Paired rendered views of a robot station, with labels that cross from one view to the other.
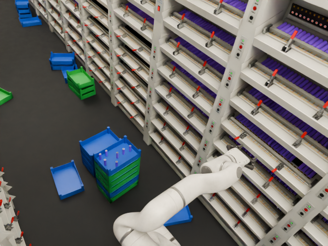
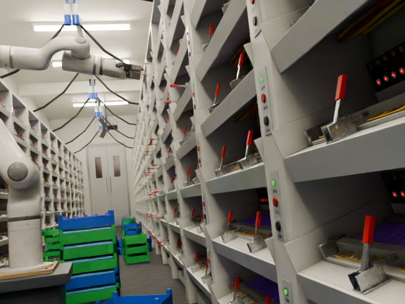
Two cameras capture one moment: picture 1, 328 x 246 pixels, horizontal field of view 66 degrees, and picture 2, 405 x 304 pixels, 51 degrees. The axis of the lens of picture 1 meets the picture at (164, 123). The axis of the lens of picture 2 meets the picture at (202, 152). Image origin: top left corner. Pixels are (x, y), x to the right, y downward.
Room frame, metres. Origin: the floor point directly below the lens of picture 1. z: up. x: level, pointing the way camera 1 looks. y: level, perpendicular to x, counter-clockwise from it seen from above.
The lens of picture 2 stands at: (-0.50, -1.58, 0.50)
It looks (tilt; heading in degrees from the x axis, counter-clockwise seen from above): 6 degrees up; 32
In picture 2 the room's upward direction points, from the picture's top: 5 degrees counter-clockwise
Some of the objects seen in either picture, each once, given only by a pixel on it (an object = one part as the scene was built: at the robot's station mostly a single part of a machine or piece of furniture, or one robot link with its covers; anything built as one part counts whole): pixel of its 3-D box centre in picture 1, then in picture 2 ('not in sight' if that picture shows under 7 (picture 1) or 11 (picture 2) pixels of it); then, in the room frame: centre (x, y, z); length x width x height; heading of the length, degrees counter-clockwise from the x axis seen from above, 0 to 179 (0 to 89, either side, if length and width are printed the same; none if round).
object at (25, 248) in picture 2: not in sight; (25, 244); (0.51, -0.10, 0.39); 0.19 x 0.19 x 0.18
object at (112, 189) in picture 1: (117, 172); (88, 262); (1.18, 0.31, 0.20); 0.30 x 0.20 x 0.08; 140
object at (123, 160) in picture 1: (117, 154); (86, 219); (1.18, 0.31, 0.44); 0.30 x 0.20 x 0.08; 140
